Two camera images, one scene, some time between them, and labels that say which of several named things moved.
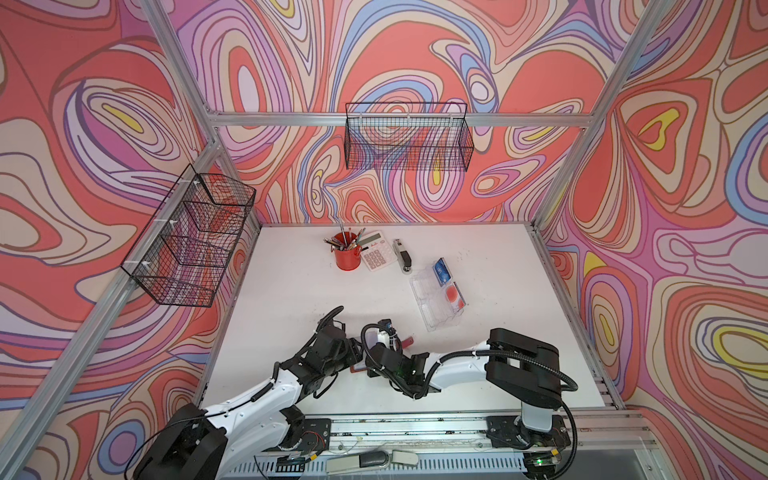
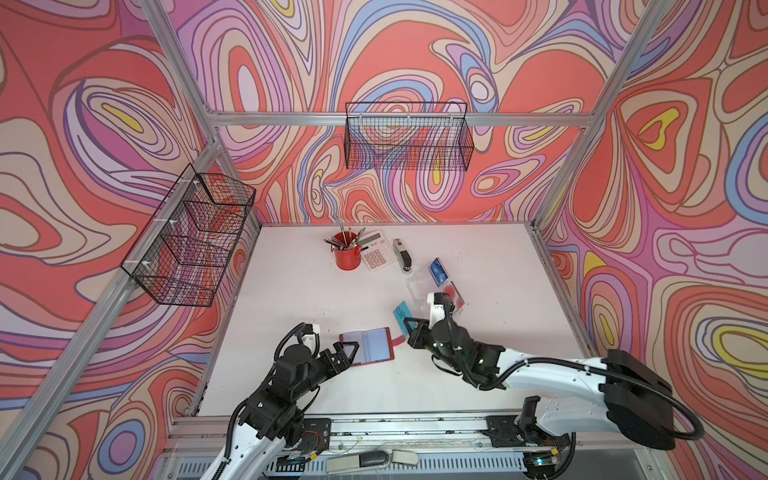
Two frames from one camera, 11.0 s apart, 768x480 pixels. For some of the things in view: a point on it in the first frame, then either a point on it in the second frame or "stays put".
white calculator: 379,255 stays put
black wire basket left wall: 185,254 stays put
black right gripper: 372,373 → 422,327
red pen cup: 347,251 stays put
